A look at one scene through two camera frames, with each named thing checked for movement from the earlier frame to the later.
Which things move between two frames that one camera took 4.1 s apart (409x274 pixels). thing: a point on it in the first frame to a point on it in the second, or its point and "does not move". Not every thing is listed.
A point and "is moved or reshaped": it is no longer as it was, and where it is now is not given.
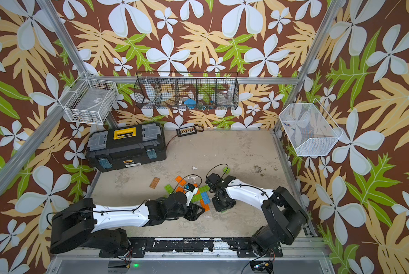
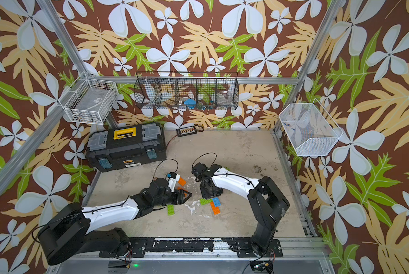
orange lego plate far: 179,178 does not move
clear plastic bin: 309,129 does not move
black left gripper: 193,213 to 180,198
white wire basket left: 89,101 does not move
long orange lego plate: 206,206 is moved or reshaped
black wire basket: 187,90 does not move
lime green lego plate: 196,197 to 204,201
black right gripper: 219,208 to 205,196
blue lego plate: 205,197 is moved or reshaped
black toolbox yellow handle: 126,146 does not move
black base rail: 137,248 does not move
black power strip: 185,131 does not move
